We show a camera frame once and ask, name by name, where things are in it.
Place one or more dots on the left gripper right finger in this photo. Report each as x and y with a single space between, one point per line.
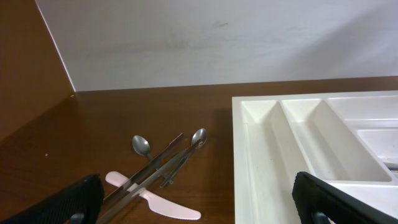
319 202

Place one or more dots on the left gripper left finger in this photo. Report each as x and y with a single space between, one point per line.
84 197

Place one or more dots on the steel kitchen tongs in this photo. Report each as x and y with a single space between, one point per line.
129 190

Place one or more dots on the white plastic cutlery tray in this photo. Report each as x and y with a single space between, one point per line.
347 139

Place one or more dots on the small steel teaspoon left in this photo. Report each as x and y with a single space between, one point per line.
142 147

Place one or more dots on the small steel teaspoon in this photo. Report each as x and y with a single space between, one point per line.
198 139
142 147

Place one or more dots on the pink plastic knife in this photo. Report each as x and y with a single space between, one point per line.
156 203

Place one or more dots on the small steel teaspoon right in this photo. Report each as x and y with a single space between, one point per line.
198 139

